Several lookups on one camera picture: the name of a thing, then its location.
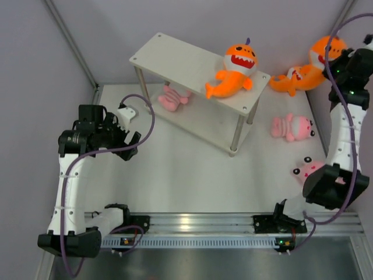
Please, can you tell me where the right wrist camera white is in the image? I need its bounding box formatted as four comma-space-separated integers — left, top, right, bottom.
363, 34, 373, 51

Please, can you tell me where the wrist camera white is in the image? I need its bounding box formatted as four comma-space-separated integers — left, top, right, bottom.
117, 104, 138, 131
363, 34, 373, 51

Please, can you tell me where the large orange shark plush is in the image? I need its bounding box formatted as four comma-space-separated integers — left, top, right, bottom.
205, 37, 258, 99

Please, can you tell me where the pink plush under shelf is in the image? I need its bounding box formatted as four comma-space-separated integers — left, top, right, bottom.
157, 85, 192, 112

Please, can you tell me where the white two-tier shelf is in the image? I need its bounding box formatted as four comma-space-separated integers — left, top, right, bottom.
129, 33, 270, 157

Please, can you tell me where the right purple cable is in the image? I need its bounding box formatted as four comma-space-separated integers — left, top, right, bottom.
291, 13, 373, 253

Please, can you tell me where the pink striped plush middle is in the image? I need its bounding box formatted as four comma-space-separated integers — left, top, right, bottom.
270, 113, 315, 142

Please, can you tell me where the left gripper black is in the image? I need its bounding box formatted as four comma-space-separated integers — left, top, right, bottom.
95, 113, 140, 161

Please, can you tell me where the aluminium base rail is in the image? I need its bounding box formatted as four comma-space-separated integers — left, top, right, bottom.
46, 212, 365, 236

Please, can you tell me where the perforated cable duct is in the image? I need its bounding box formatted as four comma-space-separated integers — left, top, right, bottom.
103, 236, 294, 249

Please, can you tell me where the pink frog plush front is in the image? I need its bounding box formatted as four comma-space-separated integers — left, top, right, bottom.
292, 156, 325, 186

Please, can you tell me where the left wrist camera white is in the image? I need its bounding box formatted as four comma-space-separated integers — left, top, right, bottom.
117, 104, 138, 131

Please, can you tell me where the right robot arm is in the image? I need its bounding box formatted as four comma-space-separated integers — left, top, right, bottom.
272, 45, 372, 232

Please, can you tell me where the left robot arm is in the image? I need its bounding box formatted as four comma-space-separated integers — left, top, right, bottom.
37, 104, 141, 258

